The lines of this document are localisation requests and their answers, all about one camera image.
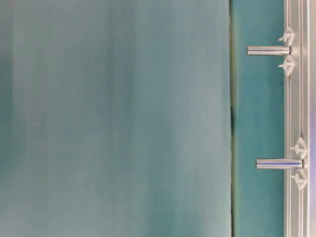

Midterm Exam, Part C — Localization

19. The bare steel shaft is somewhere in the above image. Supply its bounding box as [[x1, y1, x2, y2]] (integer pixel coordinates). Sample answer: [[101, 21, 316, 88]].
[[255, 158, 303, 169]]

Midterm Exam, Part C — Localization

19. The steel shaft with gear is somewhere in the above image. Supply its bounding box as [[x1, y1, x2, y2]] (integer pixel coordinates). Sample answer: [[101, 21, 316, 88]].
[[246, 46, 291, 56]]

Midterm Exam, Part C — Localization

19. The grey shaft bracket with gear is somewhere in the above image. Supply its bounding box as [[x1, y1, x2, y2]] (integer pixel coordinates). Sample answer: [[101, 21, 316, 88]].
[[278, 26, 295, 77]]

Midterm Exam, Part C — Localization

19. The silver aluminium extrusion rail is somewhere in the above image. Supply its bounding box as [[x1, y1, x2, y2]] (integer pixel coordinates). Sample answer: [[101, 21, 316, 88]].
[[284, 0, 316, 237]]

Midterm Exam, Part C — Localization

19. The grey bracket of bare shaft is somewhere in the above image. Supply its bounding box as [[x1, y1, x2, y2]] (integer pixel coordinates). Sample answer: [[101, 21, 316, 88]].
[[290, 137, 308, 190]]

